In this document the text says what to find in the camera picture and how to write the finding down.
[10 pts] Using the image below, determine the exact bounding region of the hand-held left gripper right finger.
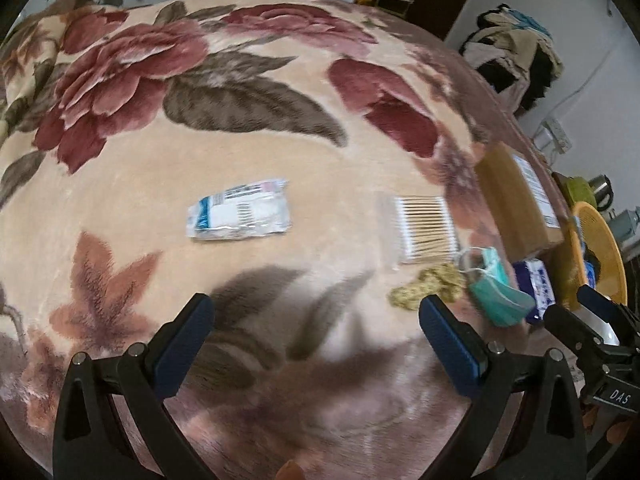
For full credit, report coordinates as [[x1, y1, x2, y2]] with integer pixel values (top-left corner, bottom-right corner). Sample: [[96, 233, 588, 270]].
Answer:
[[417, 294, 588, 480]]

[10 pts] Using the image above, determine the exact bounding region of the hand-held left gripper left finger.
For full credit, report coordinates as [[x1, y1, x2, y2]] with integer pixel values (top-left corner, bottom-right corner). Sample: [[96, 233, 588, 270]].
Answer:
[[52, 292, 216, 480]]

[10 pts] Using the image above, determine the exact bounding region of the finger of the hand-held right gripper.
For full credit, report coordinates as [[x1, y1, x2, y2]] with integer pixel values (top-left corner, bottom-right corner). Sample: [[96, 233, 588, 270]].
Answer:
[[576, 284, 640, 343], [544, 305, 621, 376]]

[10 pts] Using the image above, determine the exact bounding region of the blue plastic packet with barcode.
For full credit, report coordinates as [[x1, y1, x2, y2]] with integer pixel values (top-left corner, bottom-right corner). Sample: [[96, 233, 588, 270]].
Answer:
[[186, 177, 292, 242]]

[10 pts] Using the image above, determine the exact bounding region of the blue tissue pack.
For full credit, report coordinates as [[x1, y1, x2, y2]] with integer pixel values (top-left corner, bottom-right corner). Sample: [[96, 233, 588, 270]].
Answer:
[[511, 258, 557, 323]]

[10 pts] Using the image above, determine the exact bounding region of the yellow plastic basket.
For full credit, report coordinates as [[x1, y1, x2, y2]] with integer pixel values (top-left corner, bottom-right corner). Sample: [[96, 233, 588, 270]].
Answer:
[[562, 201, 628, 311]]

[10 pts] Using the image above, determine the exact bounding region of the teal face mask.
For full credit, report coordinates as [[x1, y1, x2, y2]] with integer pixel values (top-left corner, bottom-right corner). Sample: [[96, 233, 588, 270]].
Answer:
[[457, 246, 537, 328]]

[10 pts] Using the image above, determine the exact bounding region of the metal kettle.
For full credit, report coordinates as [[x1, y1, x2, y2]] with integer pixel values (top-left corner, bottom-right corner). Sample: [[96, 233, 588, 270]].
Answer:
[[585, 174, 613, 211]]

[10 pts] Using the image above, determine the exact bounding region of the bag of cotton swabs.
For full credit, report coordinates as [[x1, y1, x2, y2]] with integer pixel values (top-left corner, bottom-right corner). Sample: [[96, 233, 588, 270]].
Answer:
[[375, 192, 461, 268]]

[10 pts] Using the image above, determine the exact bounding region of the cardboard box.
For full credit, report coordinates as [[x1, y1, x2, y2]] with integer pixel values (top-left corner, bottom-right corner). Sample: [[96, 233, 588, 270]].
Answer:
[[474, 141, 573, 258]]

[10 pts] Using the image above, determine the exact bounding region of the white power socket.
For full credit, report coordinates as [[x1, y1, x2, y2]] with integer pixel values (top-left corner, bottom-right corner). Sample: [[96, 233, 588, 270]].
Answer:
[[542, 119, 573, 153]]

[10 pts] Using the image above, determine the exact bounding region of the floral fleece blanket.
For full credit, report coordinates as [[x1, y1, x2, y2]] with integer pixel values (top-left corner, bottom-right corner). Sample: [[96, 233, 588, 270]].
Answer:
[[0, 0, 581, 480]]

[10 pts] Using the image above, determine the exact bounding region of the pile of clothes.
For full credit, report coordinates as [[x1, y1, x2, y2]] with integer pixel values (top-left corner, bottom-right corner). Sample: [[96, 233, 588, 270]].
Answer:
[[459, 4, 565, 111]]

